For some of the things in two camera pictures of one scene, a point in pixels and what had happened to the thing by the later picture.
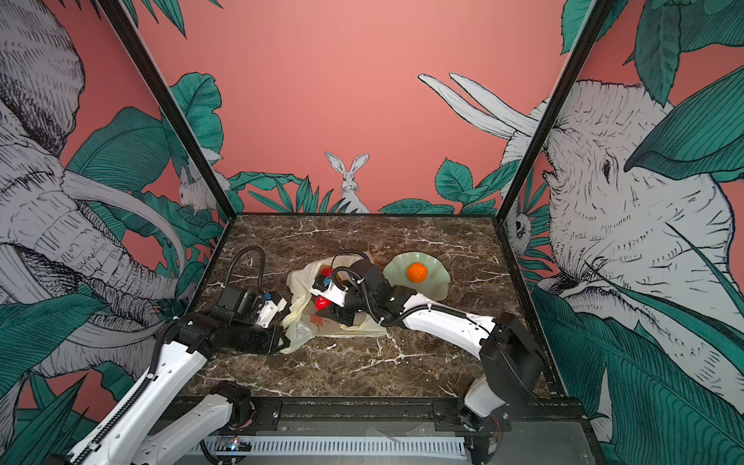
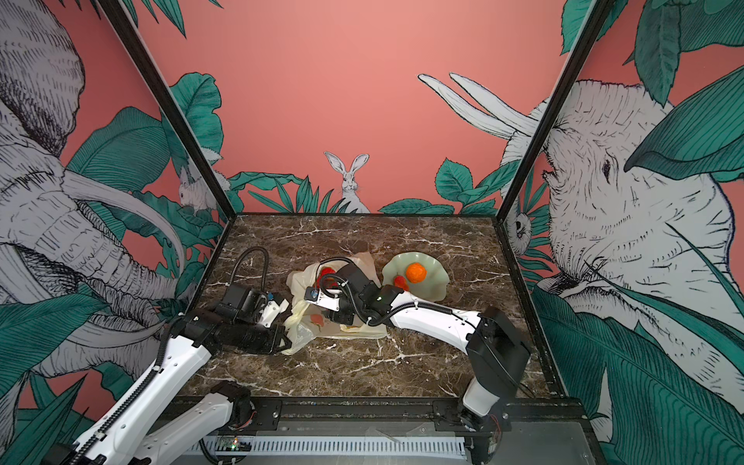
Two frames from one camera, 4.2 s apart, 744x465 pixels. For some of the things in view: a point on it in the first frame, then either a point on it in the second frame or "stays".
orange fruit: [417, 272] stays
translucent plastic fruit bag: [304, 323] stays
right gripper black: [340, 314] stays
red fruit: [322, 303] to [400, 282]
